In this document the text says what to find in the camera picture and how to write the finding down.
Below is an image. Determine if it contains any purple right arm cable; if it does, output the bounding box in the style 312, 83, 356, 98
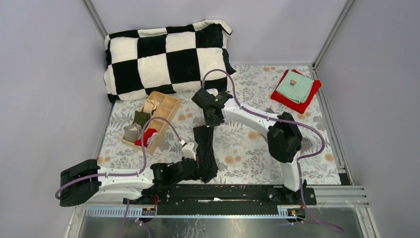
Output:
201, 69, 345, 235

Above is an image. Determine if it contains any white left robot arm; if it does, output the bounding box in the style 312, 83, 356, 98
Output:
55, 159, 203, 207

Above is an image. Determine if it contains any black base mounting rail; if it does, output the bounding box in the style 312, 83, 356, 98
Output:
123, 184, 317, 216

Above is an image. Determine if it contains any floral patterned bed sheet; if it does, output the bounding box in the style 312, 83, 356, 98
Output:
98, 65, 341, 185

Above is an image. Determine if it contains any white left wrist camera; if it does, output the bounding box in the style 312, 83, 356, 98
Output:
181, 142, 197, 160

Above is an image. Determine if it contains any grey rolled sock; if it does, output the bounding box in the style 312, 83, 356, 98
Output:
123, 123, 142, 143

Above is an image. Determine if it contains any wooden divided organizer box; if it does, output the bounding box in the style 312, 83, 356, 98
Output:
121, 91, 181, 155

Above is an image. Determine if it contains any black white checkered pillow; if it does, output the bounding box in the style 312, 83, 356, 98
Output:
104, 20, 236, 102

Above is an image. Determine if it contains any dark green rolled sock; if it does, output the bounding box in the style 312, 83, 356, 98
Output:
133, 111, 152, 128

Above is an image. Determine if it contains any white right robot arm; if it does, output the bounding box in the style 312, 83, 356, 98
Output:
196, 99, 304, 204

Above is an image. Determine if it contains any mint green folded cloth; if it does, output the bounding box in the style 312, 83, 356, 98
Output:
275, 71, 315, 104

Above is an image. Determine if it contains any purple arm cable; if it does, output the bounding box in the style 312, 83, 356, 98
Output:
55, 117, 186, 238
201, 69, 345, 235

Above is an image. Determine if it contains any grey striped underwear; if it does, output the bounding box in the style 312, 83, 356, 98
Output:
263, 108, 317, 154

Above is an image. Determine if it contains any red rolled sock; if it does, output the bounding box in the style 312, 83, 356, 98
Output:
134, 128, 158, 149

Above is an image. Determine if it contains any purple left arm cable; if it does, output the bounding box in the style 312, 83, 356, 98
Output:
55, 117, 186, 238

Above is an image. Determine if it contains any beige rolled sock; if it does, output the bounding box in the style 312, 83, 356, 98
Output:
142, 99, 160, 115

